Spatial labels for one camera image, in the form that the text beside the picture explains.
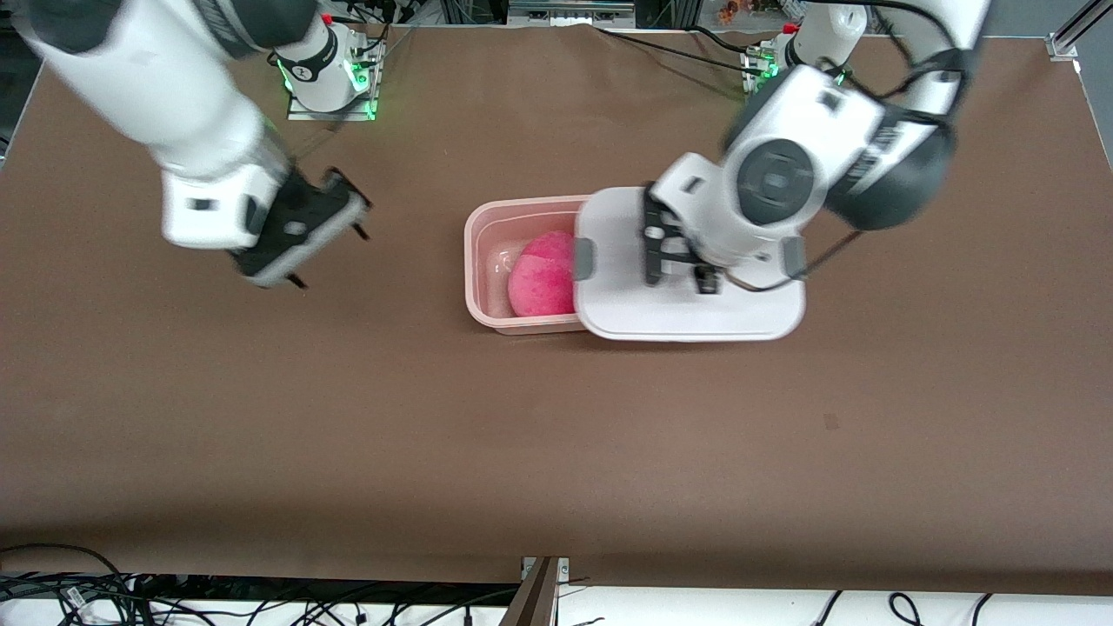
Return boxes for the black base cable bundle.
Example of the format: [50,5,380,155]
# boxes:
[348,0,417,66]

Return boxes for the translucent plastic box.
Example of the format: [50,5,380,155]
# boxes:
[463,197,592,336]

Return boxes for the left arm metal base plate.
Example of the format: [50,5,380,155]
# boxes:
[742,43,788,95]

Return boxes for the white box lid grey clips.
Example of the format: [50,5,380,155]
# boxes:
[572,185,806,343]

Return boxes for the silver metal rail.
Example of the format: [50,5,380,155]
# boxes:
[507,0,636,27]

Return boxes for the short black table cable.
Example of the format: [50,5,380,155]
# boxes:
[687,24,750,55]

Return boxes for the pink plush toy with sunglasses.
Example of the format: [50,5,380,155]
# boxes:
[507,230,576,318]

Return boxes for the aluminium corner bracket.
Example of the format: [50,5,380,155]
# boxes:
[1047,0,1113,62]

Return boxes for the black tangled cable bundle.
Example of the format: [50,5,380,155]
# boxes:
[0,543,523,626]

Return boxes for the brown table cover sheet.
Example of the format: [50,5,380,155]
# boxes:
[0,19,1113,596]

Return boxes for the long black table cable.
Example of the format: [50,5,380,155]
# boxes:
[594,26,759,70]

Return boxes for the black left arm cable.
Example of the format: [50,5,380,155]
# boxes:
[696,0,970,295]

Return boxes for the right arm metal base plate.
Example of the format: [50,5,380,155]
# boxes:
[287,35,383,123]

